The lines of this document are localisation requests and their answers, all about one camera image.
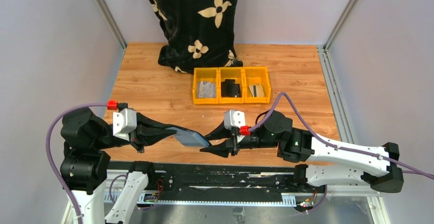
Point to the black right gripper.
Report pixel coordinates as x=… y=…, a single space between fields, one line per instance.
x=222 y=133

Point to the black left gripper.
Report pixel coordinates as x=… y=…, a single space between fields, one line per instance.
x=143 y=134

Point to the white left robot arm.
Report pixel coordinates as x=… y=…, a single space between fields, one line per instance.
x=85 y=164

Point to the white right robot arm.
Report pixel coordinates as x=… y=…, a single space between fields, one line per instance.
x=319 y=160

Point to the yellow plastic bin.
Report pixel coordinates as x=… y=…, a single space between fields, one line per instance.
x=244 y=76

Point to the black floral blanket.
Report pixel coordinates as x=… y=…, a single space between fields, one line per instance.
x=199 y=33

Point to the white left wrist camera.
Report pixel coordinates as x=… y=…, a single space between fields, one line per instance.
x=124 y=119

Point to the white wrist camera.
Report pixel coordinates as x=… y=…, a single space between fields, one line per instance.
x=236 y=119
x=124 y=119

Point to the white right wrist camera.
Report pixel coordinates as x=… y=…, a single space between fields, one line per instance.
x=236 y=119

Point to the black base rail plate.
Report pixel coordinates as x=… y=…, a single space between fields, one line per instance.
x=225 y=184

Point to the aluminium frame rail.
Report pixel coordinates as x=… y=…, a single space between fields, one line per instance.
x=111 y=23

